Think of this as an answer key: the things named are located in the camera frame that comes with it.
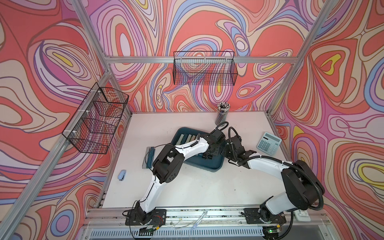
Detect teal plastic storage box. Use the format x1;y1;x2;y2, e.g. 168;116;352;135
170;126;226;173

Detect light green pliers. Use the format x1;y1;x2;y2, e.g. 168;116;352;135
176;134;185;145

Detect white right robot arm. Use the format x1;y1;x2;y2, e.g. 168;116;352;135
222;135;325;219

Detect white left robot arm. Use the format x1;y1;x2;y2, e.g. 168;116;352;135
135;129;225;214

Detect mesh pen holder cup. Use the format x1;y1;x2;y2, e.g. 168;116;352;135
215;102;230;126

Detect light blue calculator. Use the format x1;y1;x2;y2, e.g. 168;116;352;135
257;132;282;156

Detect small light blue stapler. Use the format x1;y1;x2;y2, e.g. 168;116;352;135
118;170;127;181

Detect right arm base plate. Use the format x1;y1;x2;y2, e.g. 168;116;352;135
241;208;287;225

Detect black wire basket back wall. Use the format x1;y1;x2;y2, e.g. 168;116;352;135
173;50;238;86

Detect black wire basket wall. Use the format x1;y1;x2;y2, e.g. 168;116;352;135
62;83;129;155
173;50;238;86

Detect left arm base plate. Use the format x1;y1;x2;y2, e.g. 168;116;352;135
123;209;167;227

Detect black wire basket left wall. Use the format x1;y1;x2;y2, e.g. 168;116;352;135
62;83;129;155

